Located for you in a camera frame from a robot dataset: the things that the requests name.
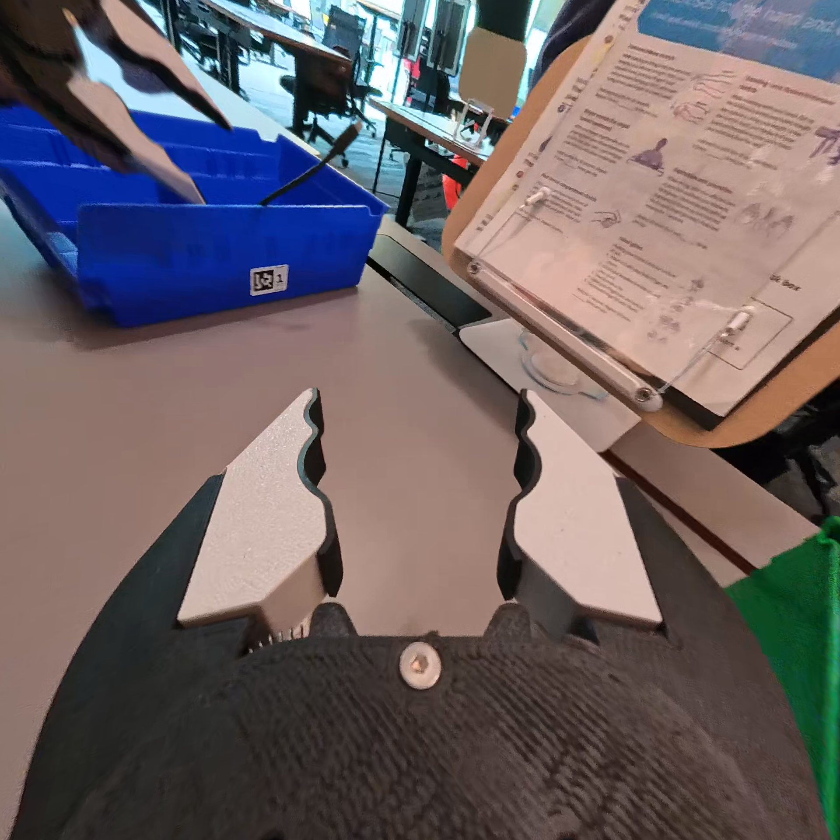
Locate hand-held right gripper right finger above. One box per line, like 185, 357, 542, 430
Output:
495, 389, 664, 643

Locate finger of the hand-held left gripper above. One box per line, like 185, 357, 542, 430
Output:
62, 69, 210, 206
98, 0, 235, 132

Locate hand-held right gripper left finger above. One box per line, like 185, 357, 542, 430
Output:
176, 387, 345, 643

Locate large blue plastic bin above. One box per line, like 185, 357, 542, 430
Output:
0, 104, 389, 329

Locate green plastic bin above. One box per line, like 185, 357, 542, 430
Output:
725, 515, 840, 821

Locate wooden desk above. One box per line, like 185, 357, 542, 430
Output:
197, 0, 357, 140
367, 97, 514, 227

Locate black office chair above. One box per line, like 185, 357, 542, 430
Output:
281, 5, 380, 151

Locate wooden document stand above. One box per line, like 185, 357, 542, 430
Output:
441, 0, 840, 454

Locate black monitor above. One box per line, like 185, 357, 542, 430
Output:
395, 0, 429, 61
428, 0, 475, 74

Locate clear acrylic stand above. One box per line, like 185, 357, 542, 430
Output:
451, 98, 497, 144

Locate printed instruction sheet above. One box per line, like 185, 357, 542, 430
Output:
456, 0, 840, 395

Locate black desk cable flap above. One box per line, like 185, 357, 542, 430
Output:
366, 233, 494, 330

